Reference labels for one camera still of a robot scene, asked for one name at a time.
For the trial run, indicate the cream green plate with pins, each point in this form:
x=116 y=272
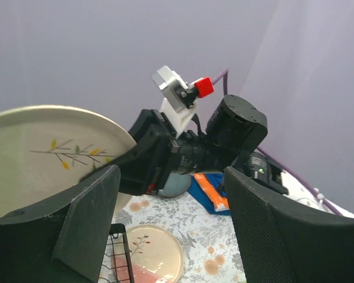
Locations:
x=47 y=149

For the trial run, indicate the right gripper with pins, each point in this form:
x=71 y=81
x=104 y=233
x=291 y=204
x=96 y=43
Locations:
x=158 y=153

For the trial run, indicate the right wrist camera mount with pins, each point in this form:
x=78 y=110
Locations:
x=180 y=102

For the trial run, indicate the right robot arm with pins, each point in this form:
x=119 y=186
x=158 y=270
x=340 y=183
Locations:
x=237 y=127

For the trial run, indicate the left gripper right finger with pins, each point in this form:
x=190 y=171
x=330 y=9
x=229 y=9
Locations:
x=281 y=240

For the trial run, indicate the black wire dish rack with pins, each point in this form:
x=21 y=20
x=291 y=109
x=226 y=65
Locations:
x=116 y=266

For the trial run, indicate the dark blue cloth underneath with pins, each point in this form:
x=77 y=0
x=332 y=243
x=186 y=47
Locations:
x=198 y=194

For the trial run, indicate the blue folded cloth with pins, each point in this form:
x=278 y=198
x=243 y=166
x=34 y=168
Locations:
x=215 y=179

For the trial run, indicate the pink cream plate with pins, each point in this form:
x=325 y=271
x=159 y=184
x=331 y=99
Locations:
x=156 y=255

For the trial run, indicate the orange floral cloth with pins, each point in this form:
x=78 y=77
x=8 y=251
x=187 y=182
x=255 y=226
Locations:
x=219 y=200

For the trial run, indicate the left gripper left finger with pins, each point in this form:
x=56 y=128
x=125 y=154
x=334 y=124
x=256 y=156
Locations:
x=63 y=237

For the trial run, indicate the small teal plate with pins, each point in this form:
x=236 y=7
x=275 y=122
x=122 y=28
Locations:
x=175 y=186

